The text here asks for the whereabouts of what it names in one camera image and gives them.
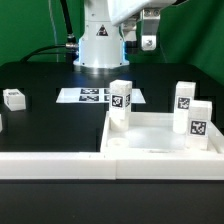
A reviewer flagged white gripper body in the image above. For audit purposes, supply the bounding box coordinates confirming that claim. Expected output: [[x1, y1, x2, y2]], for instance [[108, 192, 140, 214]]
[[107, 0, 176, 26]]

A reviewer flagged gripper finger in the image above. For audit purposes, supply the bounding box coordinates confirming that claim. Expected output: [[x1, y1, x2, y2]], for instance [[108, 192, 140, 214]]
[[121, 17, 137, 42], [140, 8, 160, 51]]

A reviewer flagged white square table top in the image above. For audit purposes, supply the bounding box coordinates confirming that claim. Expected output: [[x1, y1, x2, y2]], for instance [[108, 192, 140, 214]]
[[100, 112, 224, 154]]

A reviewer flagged fiducial marker sheet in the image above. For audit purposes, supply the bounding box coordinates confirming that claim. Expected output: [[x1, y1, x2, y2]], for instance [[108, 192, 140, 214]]
[[55, 87, 146, 105]]

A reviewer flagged white front fence bar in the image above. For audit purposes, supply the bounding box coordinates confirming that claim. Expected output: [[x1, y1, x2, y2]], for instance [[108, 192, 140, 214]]
[[0, 153, 224, 180]]

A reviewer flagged black vertical cable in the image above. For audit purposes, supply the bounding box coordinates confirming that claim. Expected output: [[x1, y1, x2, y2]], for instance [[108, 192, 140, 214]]
[[59, 0, 76, 45]]

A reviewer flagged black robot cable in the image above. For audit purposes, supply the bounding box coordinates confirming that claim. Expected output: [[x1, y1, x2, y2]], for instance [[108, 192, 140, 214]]
[[19, 42, 80, 64]]

